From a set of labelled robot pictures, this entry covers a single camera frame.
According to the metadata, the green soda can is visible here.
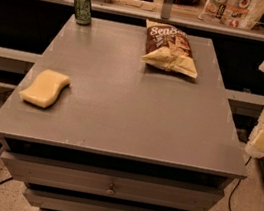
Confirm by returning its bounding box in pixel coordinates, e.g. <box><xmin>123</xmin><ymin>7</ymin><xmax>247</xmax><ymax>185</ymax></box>
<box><xmin>74</xmin><ymin>0</ymin><xmax>92</xmax><ymax>25</ymax></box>

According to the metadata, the yellow sponge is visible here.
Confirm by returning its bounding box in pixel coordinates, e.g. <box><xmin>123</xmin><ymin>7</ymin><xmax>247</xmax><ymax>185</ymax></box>
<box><xmin>19</xmin><ymin>69</ymin><xmax>70</xmax><ymax>108</ymax></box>

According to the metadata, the printed snack bag background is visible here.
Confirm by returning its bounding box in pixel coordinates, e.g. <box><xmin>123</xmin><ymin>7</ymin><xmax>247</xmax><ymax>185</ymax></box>
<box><xmin>198</xmin><ymin>0</ymin><xmax>264</xmax><ymax>30</ymax></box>

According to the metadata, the brown chip bag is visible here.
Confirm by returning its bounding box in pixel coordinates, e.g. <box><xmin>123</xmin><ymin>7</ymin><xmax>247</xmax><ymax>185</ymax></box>
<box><xmin>141</xmin><ymin>20</ymin><xmax>198</xmax><ymax>78</ymax></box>

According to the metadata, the grey drawer cabinet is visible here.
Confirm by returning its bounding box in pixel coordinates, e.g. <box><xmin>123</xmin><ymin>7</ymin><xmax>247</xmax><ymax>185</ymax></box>
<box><xmin>0</xmin><ymin>19</ymin><xmax>246</xmax><ymax>211</ymax></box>

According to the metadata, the top grey drawer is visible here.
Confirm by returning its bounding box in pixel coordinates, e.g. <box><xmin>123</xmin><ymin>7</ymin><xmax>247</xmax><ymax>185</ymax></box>
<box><xmin>1</xmin><ymin>151</ymin><xmax>224</xmax><ymax>211</ymax></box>

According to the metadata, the grey side bench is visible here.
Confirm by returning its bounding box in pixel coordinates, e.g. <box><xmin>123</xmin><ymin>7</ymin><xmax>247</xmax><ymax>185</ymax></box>
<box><xmin>0</xmin><ymin>47</ymin><xmax>39</xmax><ymax>74</ymax></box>

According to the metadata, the black floor cable right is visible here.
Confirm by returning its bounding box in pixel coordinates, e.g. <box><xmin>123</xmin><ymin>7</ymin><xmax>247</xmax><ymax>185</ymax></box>
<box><xmin>225</xmin><ymin>153</ymin><xmax>253</xmax><ymax>211</ymax></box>

